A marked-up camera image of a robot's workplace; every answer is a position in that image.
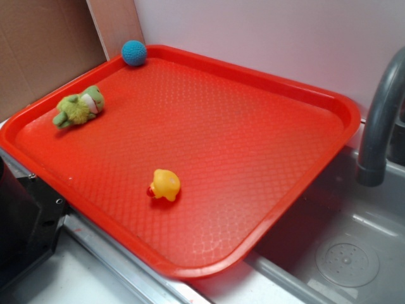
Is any green plush frog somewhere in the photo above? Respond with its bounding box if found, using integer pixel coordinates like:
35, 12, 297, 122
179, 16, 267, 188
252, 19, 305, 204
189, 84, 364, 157
53, 85, 105, 129

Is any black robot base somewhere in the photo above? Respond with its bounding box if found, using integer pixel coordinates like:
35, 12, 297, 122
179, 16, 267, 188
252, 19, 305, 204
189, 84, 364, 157
1, 160, 68, 291

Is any red plastic tray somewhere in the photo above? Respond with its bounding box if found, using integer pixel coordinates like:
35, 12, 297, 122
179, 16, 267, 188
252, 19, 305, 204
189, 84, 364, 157
1, 46, 360, 279

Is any yellow rubber duck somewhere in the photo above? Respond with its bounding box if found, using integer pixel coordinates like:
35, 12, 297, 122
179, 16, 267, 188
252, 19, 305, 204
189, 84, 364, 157
146, 169, 181, 202

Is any blue crocheted ball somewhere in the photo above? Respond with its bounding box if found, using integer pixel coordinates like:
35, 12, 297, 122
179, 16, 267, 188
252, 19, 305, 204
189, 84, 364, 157
121, 40, 147, 67

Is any grey toy sink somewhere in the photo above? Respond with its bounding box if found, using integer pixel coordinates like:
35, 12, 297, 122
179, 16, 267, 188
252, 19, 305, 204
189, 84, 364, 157
192, 149, 404, 303

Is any grey toy faucet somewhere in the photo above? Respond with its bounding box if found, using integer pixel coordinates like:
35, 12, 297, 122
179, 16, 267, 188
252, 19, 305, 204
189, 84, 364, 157
356, 48, 404, 187

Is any brown cardboard panel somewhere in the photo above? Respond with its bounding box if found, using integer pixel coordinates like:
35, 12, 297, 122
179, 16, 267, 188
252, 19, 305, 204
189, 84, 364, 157
1, 1, 106, 120

